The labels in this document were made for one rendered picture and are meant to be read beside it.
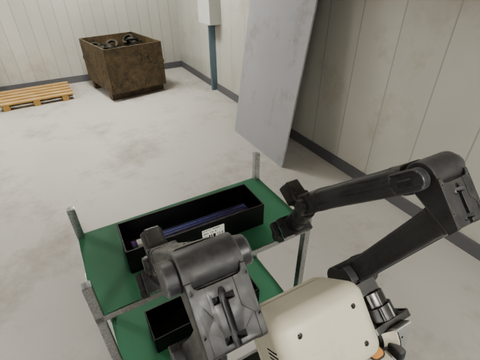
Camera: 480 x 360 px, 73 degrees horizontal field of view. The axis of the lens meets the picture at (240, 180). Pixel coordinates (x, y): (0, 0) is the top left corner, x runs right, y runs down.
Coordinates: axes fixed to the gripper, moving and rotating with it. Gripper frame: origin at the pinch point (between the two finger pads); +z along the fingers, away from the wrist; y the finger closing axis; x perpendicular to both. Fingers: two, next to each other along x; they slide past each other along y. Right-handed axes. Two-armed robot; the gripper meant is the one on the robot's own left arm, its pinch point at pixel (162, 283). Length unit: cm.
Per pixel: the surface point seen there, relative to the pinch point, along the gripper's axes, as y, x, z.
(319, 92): -228, -157, 124
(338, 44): -227, -165, 70
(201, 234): -21.4, -16.9, 20.6
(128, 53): -86, -409, 254
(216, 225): -28.0, -17.9, 18.8
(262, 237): -46, -8, 24
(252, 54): -186, -236, 132
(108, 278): 14.9, -15.2, 28.0
